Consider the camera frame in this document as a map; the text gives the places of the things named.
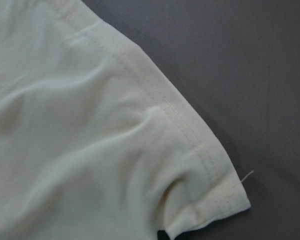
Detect beige long-sleeve graphic shirt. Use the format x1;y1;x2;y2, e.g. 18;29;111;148
0;0;251;240

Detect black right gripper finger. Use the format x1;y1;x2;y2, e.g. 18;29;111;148
157;230;170;240

